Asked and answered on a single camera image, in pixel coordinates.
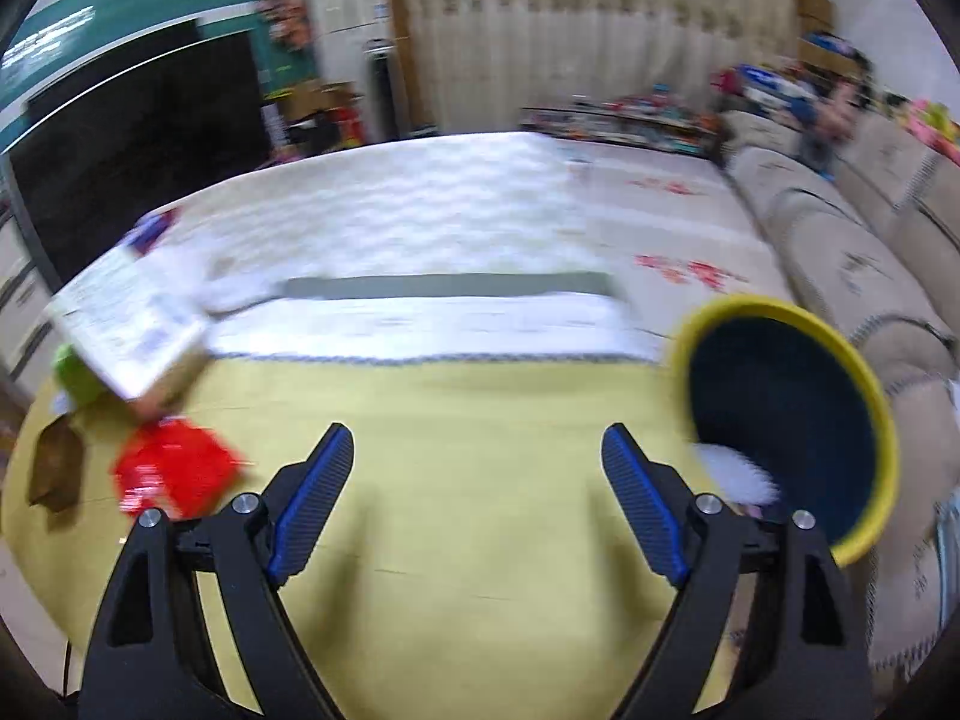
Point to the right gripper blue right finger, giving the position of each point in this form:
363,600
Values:
653,499

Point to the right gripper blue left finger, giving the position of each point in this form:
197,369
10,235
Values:
301,499

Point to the white foam fruit net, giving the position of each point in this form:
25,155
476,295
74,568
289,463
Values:
738,478

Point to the red snack wrapper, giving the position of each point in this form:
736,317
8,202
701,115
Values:
176,466

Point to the white barcode carton box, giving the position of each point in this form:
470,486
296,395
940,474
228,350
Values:
145,343

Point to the green white drink bottle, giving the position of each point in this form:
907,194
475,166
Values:
78,385

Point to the long white foam net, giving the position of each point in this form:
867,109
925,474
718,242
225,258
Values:
214,283

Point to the yellow black trash bin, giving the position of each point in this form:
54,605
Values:
784,389

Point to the yellow patterned table cloth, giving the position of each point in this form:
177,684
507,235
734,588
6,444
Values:
444,301

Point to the floral floor mattress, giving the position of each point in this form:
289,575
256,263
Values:
673,233

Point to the beige sofa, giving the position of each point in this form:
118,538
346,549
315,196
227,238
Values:
872,249

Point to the low shelf with toys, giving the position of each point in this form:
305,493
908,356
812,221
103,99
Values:
655,121

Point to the black tower fan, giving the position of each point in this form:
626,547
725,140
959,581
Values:
379,55

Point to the large black television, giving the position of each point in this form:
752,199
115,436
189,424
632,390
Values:
81,179

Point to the pile of plush toys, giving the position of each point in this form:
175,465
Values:
813,108

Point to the cream curtain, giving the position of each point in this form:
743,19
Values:
479,62

